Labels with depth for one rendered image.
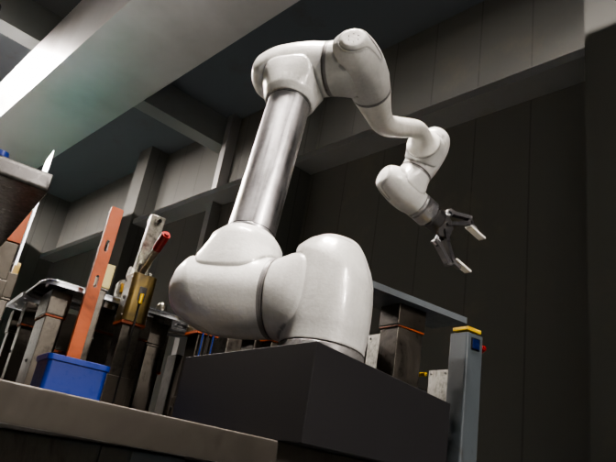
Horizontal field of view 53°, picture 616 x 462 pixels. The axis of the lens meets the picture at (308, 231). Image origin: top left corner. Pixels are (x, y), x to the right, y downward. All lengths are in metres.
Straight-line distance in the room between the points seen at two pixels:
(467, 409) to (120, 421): 1.29
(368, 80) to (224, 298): 0.63
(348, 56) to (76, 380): 0.87
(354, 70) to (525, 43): 3.22
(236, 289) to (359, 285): 0.22
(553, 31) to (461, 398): 3.12
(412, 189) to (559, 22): 2.81
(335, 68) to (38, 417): 1.03
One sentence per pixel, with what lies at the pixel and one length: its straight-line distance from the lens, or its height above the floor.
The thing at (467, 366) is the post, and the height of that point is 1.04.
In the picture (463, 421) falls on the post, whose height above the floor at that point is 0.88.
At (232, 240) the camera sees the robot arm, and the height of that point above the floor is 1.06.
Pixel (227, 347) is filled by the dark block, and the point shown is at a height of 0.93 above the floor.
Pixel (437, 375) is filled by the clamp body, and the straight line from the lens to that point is 2.10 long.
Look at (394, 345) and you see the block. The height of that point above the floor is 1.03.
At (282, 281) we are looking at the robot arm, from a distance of 1.10.
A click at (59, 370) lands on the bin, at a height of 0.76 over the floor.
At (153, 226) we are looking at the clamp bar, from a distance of 1.60.
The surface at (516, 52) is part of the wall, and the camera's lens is 4.60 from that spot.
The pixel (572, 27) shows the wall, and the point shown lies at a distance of 4.48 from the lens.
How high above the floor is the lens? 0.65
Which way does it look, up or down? 22 degrees up
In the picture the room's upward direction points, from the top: 10 degrees clockwise
